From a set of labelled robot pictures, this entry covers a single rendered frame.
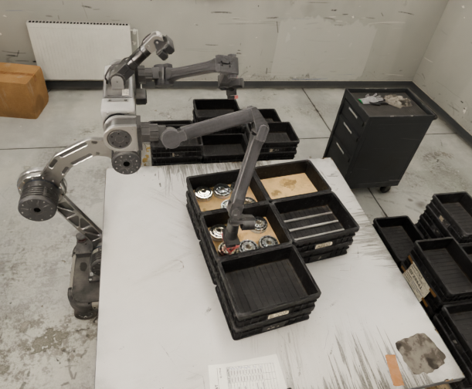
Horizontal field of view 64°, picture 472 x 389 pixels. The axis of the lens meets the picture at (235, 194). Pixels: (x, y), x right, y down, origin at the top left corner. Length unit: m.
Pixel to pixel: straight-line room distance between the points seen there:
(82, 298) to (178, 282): 0.77
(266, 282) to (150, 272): 0.60
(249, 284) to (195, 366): 0.43
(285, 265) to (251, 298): 0.26
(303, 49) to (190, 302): 3.86
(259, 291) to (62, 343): 1.37
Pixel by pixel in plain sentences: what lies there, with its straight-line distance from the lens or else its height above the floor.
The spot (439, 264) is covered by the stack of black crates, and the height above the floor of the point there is 0.49.
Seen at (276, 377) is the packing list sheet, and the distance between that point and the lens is 1.81.
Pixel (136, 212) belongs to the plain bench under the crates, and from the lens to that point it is 2.30.
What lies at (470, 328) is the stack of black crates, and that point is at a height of 0.38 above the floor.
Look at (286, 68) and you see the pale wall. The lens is 5.16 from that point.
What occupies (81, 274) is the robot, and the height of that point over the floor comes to 0.24.
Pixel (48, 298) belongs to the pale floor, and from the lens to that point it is 2.90.
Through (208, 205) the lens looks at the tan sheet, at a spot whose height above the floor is 0.83.
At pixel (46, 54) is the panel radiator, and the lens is 4.75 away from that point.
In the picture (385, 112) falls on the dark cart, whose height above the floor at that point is 0.86.
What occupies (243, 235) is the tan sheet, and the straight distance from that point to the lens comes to 2.02.
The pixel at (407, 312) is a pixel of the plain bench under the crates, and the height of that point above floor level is 0.70.
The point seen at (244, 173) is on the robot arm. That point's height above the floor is 1.30.
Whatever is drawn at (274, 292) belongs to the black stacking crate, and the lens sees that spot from 1.85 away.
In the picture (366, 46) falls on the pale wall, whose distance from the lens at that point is 5.50.
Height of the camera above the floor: 2.36
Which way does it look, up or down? 43 degrees down
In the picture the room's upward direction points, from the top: 8 degrees clockwise
